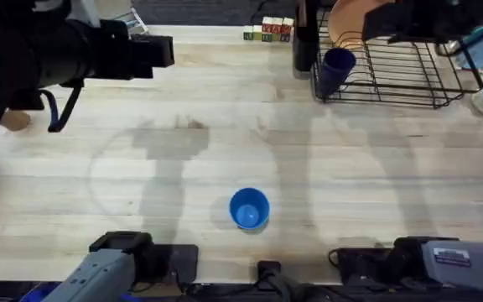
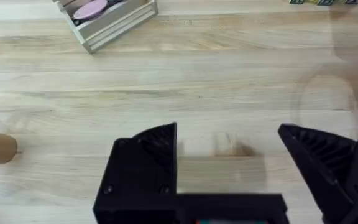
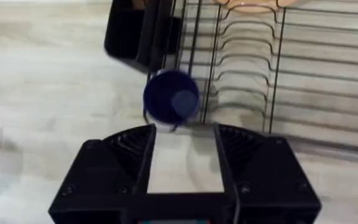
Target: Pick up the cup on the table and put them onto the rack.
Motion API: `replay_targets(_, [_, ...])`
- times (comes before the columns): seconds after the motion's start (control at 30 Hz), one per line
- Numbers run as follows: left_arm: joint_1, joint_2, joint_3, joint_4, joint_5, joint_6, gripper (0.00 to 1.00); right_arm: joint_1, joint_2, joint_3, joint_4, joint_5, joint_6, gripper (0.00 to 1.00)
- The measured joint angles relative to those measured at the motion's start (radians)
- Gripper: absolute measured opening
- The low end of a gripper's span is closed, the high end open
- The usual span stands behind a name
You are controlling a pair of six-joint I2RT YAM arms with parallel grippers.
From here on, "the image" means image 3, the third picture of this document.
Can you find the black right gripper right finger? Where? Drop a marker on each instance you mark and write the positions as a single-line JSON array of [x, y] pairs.
[[266, 177]]

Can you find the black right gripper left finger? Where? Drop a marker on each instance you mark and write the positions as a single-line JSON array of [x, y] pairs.
[[104, 174]]

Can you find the dark navy plastic cup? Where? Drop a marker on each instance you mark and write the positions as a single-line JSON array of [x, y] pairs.
[[169, 98]]

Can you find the orange plate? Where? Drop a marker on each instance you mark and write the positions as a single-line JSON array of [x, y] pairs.
[[253, 6]]

